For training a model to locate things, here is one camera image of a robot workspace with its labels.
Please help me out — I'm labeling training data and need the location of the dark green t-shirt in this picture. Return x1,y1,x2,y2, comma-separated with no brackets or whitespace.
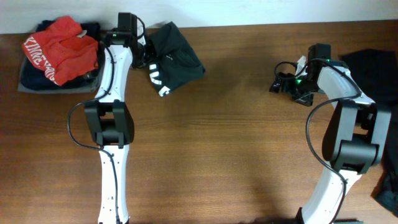
149,22,206,97

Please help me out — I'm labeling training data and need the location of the black garment white logo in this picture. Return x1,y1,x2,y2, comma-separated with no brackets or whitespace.
340,49,397,216

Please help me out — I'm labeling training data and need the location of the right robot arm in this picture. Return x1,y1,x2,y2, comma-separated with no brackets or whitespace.
269,44,391,223

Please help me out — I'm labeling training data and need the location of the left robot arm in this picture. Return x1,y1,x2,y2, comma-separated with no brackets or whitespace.
84,12,147,223

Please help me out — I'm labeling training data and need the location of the red folded shirt white lettering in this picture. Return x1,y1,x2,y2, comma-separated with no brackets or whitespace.
22,16,98,86

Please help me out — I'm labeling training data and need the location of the navy folded garment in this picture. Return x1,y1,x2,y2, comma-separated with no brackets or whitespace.
20,20,101,92

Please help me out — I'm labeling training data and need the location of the grey folded garment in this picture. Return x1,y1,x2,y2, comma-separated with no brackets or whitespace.
17,32,109,95

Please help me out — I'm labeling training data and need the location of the right black camera cable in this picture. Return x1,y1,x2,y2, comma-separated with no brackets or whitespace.
273,58,363,224

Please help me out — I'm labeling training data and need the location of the black camera cable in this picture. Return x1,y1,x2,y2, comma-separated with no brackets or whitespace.
66,15,147,224
273,58,363,224

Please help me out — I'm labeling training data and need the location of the left black camera cable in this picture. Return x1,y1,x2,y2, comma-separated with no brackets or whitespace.
66,15,147,224

